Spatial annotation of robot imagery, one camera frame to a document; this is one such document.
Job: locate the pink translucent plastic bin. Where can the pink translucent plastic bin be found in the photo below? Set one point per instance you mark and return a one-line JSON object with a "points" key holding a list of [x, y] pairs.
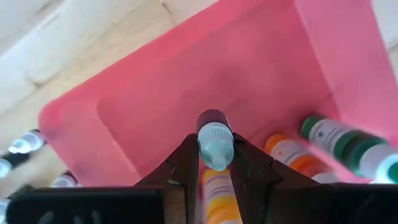
{"points": [[217, 62]]}

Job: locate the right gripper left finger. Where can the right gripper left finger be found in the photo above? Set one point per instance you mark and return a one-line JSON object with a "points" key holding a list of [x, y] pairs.
{"points": [[180, 180]]}

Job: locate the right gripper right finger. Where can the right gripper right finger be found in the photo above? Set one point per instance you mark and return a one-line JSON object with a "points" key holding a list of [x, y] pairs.
{"points": [[255, 180]]}

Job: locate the large yellow food coloring bottle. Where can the large yellow food coloring bottle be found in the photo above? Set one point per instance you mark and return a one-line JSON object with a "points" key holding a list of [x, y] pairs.
{"points": [[220, 199]]}

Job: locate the large green food coloring bottle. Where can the large green food coloring bottle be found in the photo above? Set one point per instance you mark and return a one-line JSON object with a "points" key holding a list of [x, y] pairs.
{"points": [[335, 137]]}

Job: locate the large orange food coloring bottle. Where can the large orange food coloring bottle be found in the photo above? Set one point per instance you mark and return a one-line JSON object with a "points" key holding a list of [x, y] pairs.
{"points": [[289, 152]]}

